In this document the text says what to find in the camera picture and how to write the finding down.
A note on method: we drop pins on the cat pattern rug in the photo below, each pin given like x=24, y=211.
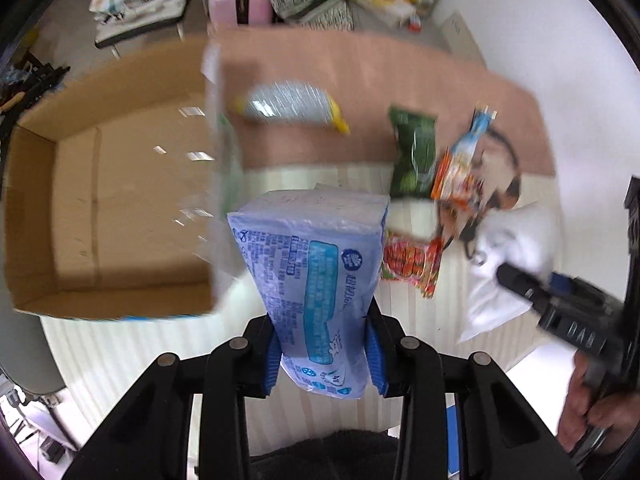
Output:
x=99, y=360

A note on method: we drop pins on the blue white tissue pack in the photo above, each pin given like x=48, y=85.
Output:
x=315, y=257

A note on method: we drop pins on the person right hand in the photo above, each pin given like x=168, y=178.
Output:
x=618, y=413

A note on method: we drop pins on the brown cardboard box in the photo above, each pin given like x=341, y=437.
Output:
x=112, y=203

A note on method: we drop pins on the orange snack packet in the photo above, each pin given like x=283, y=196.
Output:
x=456, y=183

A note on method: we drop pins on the dark green snack bag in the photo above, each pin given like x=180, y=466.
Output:
x=414, y=171

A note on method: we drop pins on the silver yellow wrapped scrubber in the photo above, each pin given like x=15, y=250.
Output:
x=292, y=102

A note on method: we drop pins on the red floral snack bag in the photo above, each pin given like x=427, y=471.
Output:
x=411, y=259

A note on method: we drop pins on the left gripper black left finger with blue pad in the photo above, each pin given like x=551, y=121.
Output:
x=246, y=366

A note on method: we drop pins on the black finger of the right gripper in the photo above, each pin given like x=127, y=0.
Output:
x=523, y=285

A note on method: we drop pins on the blue cat treat stick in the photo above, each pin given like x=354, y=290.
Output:
x=463, y=150

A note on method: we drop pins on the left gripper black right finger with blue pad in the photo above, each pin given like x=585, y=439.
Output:
x=404, y=367

